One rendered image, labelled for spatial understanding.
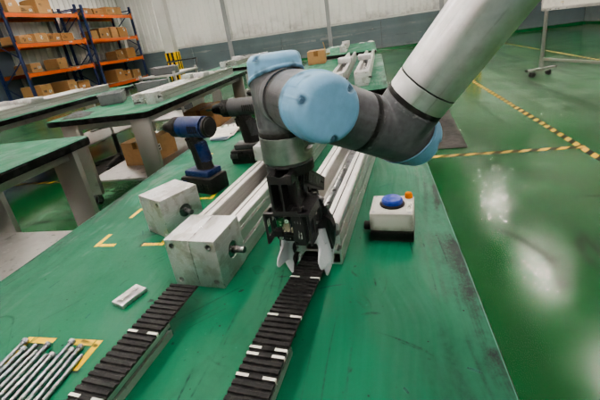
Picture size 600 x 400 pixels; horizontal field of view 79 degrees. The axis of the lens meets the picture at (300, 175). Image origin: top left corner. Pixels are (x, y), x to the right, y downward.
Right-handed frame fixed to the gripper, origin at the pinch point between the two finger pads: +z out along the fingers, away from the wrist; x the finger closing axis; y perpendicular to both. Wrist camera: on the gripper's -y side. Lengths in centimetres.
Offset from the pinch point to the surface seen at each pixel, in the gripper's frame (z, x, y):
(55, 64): -49, -1079, -881
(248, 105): -18, -34, -57
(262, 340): -1.5, -1.1, 18.4
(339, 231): -4.3, 4.8, -4.1
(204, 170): -5, -40, -33
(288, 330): -1.5, 1.7, 16.3
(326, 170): -6.7, -2.7, -27.4
